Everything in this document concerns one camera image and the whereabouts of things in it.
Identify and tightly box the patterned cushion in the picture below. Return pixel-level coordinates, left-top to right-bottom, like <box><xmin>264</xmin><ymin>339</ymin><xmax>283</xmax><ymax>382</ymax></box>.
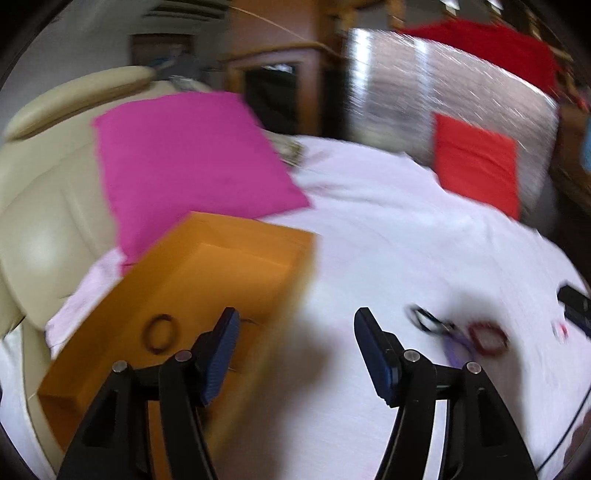
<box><xmin>270</xmin><ymin>134</ymin><xmax>306</xmax><ymax>168</ymax></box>

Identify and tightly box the purple beaded bracelet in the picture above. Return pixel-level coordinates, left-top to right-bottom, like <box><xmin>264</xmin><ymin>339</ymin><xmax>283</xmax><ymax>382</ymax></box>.
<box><xmin>443</xmin><ymin>333</ymin><xmax>474</xmax><ymax>369</ymax></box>

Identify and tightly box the wooden pillar cabinet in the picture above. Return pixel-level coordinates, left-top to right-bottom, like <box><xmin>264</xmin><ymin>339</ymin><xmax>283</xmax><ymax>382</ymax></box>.
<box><xmin>221</xmin><ymin>0</ymin><xmax>354</xmax><ymax>139</ymax></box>

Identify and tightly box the magenta pillow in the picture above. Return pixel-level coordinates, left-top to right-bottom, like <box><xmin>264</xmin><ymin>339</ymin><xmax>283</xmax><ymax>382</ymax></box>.
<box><xmin>92</xmin><ymin>91</ymin><xmax>311</xmax><ymax>264</ymax></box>

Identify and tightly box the brown beaded bracelet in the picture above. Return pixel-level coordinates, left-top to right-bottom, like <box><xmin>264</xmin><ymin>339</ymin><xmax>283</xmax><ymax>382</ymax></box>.
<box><xmin>143</xmin><ymin>314</ymin><xmax>178</xmax><ymax>355</ymax></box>

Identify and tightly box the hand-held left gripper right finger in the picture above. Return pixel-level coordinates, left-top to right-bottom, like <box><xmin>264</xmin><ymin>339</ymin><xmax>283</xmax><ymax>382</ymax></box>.
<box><xmin>353</xmin><ymin>308</ymin><xmax>539</xmax><ymax>480</ymax></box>

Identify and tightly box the red cloth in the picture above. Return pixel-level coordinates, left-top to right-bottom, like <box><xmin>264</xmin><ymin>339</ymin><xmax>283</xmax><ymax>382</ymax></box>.
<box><xmin>396</xmin><ymin>18</ymin><xmax>563</xmax><ymax>100</ymax></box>

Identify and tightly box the silver foil board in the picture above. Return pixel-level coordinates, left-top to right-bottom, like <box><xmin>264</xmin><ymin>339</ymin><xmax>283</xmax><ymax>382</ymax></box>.
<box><xmin>345</xmin><ymin>27</ymin><xmax>563</xmax><ymax>222</ymax></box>

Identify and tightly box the beige leather sofa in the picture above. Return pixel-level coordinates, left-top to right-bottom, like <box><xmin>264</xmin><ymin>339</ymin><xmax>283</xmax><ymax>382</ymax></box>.
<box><xmin>0</xmin><ymin>65</ymin><xmax>218</xmax><ymax>416</ymax></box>

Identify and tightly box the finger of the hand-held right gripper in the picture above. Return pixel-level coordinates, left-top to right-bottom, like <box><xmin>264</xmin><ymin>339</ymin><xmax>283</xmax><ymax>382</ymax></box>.
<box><xmin>556</xmin><ymin>284</ymin><xmax>591</xmax><ymax>340</ymax></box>

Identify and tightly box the red beaded bracelet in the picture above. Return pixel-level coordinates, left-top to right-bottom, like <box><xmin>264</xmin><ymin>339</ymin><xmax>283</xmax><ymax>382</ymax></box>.
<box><xmin>467</xmin><ymin>320</ymin><xmax>509</xmax><ymax>357</ymax></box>

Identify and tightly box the white blanket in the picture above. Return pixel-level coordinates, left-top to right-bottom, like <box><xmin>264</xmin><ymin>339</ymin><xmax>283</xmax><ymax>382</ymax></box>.
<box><xmin>44</xmin><ymin>134</ymin><xmax>591</xmax><ymax>480</ymax></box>

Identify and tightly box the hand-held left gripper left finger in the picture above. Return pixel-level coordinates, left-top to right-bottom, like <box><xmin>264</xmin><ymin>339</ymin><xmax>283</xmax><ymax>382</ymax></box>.
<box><xmin>58</xmin><ymin>307</ymin><xmax>242</xmax><ymax>480</ymax></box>

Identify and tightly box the black loop bracelet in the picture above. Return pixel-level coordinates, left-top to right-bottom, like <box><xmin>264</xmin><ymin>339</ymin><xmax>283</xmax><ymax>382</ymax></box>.
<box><xmin>409</xmin><ymin>305</ymin><xmax>455</xmax><ymax>334</ymax></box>

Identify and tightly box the red pillow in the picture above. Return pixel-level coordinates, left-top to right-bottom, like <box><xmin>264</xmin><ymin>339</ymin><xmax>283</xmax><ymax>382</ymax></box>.
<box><xmin>431</xmin><ymin>113</ymin><xmax>523</xmax><ymax>220</ymax></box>

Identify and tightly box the orange cardboard tray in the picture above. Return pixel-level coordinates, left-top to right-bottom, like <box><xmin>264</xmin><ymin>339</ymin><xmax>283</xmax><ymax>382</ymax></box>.
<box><xmin>37</xmin><ymin>211</ymin><xmax>320</xmax><ymax>480</ymax></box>

